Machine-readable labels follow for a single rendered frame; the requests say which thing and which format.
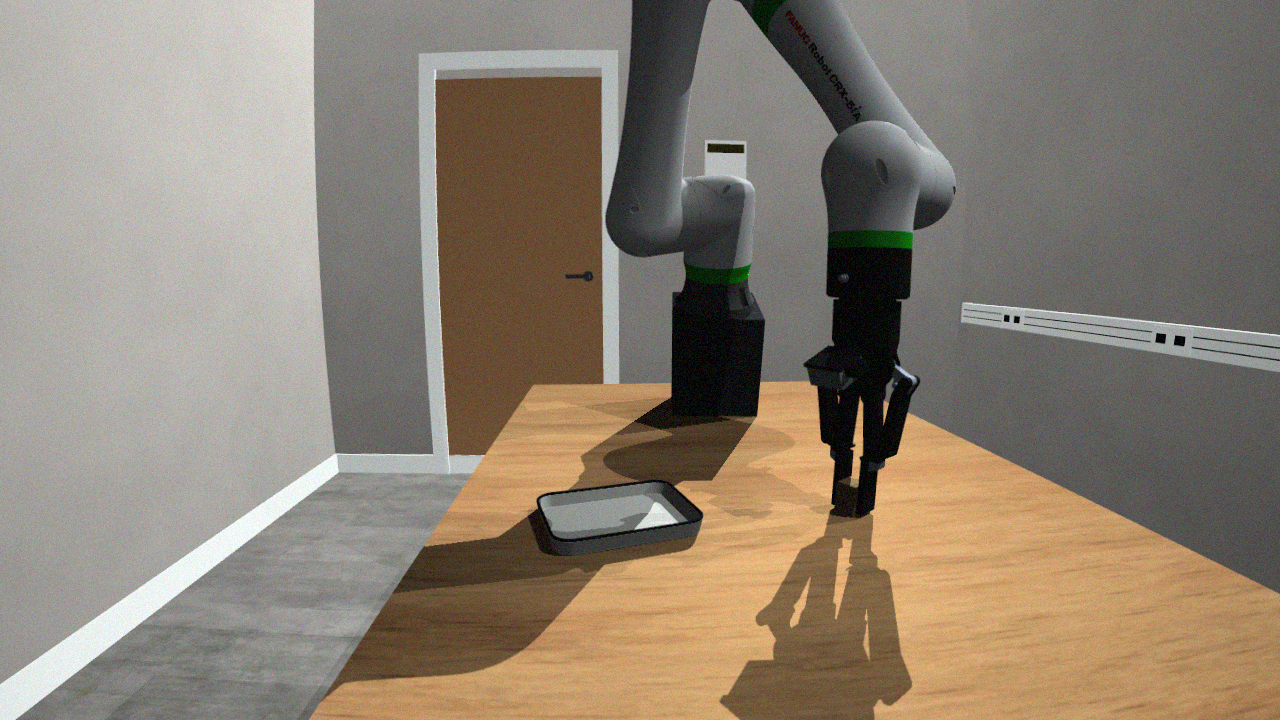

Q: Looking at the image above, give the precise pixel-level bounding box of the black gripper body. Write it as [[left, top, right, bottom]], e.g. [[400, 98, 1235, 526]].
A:
[[832, 300, 902, 393]]

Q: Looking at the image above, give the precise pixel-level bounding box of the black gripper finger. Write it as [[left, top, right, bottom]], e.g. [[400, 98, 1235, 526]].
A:
[[817, 386, 861, 505], [856, 363, 920, 515]]

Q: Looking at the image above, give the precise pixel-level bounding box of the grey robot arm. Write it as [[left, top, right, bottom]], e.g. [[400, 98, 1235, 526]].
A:
[[605, 0, 956, 391]]

